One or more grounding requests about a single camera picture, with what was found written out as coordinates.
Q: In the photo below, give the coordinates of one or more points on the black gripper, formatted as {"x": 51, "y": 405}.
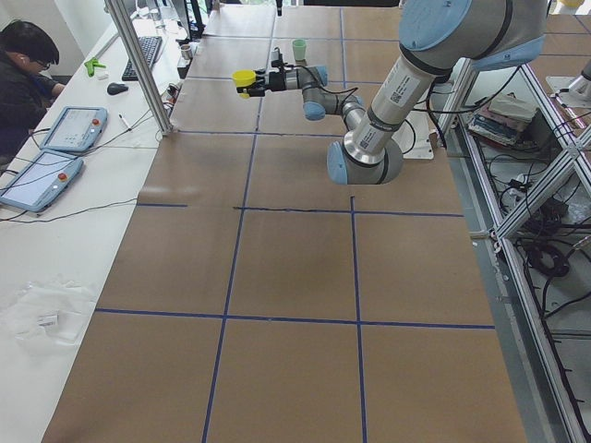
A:
{"x": 277, "y": 81}

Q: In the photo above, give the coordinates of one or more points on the yellow cup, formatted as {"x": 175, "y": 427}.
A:
{"x": 243, "y": 78}

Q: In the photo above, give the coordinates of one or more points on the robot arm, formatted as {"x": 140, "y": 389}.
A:
{"x": 433, "y": 37}

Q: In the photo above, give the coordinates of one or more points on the light green cup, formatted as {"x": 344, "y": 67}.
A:
{"x": 299, "y": 48}

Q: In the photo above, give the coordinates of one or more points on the metal cup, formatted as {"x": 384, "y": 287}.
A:
{"x": 186, "y": 52}

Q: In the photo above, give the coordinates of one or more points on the stack of books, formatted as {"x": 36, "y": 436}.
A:
{"x": 503, "y": 120}

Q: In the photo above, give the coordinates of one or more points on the black keyboard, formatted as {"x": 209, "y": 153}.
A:
{"x": 150, "y": 47}

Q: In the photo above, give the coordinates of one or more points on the black marker pen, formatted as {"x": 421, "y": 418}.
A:
{"x": 125, "y": 122}

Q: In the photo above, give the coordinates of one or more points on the black computer mouse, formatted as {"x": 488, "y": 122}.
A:
{"x": 116, "y": 88}

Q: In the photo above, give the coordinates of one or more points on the green plastic tool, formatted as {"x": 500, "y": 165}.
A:
{"x": 92, "y": 65}

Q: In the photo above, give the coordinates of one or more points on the upper blue teach pendant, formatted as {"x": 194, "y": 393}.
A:
{"x": 76, "y": 129}

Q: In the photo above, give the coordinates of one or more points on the blue teach pendant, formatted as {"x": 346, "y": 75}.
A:
{"x": 76, "y": 129}
{"x": 39, "y": 184}

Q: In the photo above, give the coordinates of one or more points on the seated person in black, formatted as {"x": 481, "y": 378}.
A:
{"x": 26, "y": 93}

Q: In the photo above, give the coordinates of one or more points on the lower blue teach pendant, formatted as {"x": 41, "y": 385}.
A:
{"x": 39, "y": 184}

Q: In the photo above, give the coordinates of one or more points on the clear plastic bag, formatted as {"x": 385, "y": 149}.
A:
{"x": 50, "y": 317}

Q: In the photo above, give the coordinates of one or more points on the aluminium frame post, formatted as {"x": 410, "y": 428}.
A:
{"x": 129, "y": 37}

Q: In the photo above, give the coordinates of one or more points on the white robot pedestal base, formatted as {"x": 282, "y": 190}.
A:
{"x": 413, "y": 137}

